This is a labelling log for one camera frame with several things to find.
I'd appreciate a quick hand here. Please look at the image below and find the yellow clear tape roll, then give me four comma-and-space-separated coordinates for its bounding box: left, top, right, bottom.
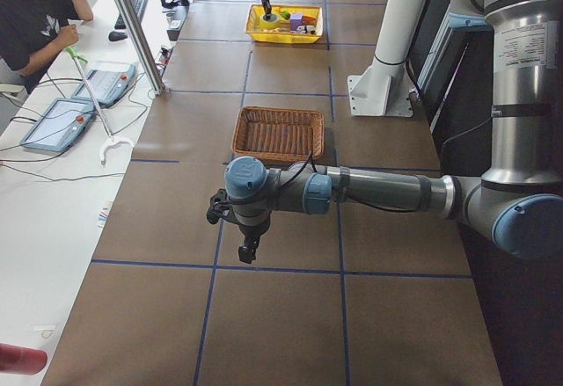
259, 13, 282, 31

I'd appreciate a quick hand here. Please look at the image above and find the yellow plastic woven basket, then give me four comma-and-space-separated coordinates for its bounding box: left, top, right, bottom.
245, 4, 324, 44

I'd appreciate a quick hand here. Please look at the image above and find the brown wicker basket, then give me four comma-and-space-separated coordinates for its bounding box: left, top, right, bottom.
231, 106, 325, 164

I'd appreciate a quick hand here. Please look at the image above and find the purple toy block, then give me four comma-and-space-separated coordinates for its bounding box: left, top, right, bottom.
289, 12, 303, 32

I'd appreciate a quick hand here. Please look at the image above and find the black keyboard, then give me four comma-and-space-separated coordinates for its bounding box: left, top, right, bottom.
114, 0, 148, 30

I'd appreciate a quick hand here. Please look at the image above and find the black computer mouse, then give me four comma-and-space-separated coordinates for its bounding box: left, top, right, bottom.
108, 31, 128, 42

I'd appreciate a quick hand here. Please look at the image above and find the far teach pendant tablet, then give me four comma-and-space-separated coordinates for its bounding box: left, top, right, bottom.
80, 61, 136, 108

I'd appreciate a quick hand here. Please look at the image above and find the teach pendant tablet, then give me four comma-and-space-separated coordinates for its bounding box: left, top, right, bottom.
80, 61, 136, 108
20, 98, 96, 153

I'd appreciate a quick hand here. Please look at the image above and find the white reacher grabber stick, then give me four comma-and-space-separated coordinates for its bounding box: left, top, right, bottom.
65, 47, 135, 165

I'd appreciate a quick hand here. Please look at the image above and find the near teach pendant tablet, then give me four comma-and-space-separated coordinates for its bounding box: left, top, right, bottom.
20, 98, 96, 153

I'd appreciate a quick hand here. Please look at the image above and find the person in black shirt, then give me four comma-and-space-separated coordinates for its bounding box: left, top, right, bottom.
1, 0, 93, 92

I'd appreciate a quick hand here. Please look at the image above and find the red cylinder object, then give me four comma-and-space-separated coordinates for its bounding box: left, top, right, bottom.
0, 343, 48, 375

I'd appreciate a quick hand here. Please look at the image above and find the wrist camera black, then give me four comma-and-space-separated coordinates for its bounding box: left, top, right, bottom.
206, 188, 230, 225

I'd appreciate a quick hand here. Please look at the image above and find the aluminium frame post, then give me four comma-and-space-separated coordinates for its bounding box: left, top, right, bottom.
114, 0, 165, 96

